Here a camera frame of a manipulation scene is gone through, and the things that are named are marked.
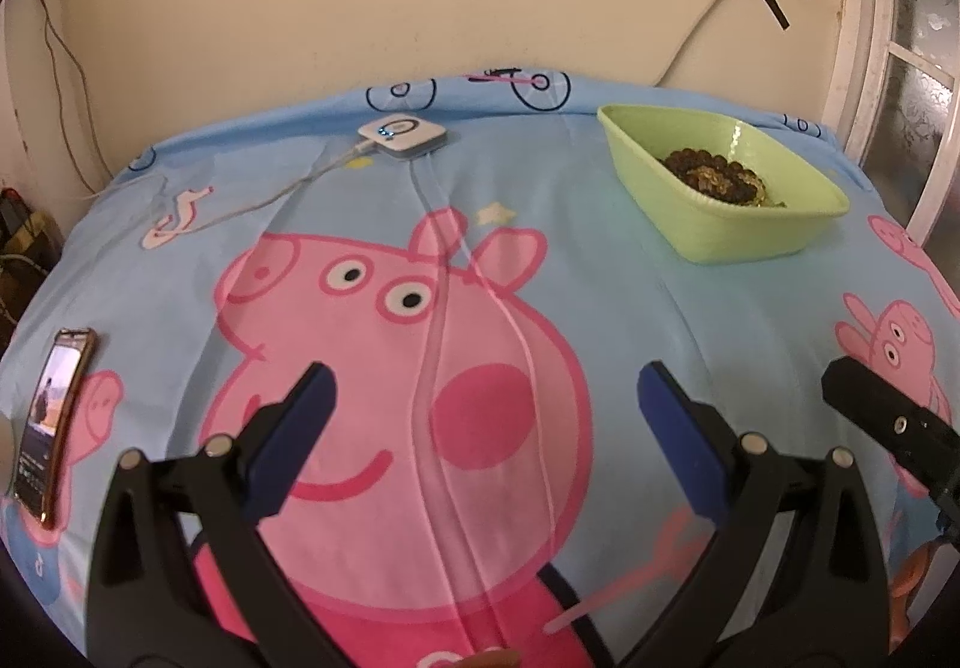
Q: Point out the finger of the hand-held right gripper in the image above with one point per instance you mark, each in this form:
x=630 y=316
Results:
x=885 y=413

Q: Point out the cluttered bedside shelf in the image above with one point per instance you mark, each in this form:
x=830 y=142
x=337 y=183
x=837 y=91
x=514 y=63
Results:
x=22 y=241

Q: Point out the green plastic basket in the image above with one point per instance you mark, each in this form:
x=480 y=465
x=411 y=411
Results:
x=720 y=233

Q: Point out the smartphone in gold case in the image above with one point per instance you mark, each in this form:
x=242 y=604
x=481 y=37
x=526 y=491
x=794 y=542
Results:
x=49 y=421

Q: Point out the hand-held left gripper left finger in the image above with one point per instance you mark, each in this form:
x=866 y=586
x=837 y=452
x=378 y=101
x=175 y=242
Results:
x=292 y=428

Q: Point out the white square charger device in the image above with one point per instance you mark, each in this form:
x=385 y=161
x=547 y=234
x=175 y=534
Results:
x=401 y=136

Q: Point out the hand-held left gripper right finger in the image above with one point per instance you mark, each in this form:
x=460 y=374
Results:
x=679 y=435

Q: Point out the white window frame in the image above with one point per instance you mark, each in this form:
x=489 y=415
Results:
x=855 y=1

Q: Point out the cartoon pig printed blanket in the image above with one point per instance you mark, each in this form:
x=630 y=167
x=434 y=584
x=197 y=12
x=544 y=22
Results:
x=600 y=308

